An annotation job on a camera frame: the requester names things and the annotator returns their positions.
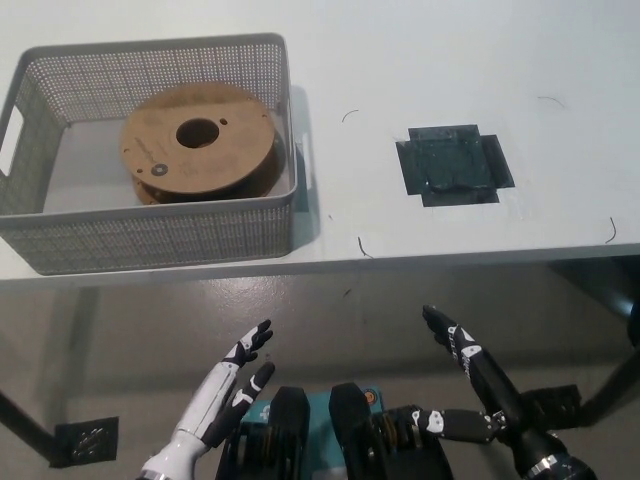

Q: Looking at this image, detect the white and black left hand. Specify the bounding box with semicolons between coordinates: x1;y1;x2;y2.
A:
172;319;276;449

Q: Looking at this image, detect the black floor tape patch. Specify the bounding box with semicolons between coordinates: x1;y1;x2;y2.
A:
519;384;584;431
49;415;120;469

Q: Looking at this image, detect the dark table leg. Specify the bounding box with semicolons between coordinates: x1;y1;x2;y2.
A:
582;344;640;429
0;388;56;454

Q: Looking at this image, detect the brown cardboard filament spool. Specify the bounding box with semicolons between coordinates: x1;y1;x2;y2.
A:
118;89;286;206

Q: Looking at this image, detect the black right hand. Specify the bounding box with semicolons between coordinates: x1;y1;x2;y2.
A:
394;304;557;475

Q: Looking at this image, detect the black ribbed robot body block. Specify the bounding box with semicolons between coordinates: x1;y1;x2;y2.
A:
329;382;456;480
214;385;311;480

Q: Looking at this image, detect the grey perforated plastic basket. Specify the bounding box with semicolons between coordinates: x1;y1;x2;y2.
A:
0;32;317;276

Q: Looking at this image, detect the black tape patch on table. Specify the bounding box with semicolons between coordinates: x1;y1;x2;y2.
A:
394;122;515;208

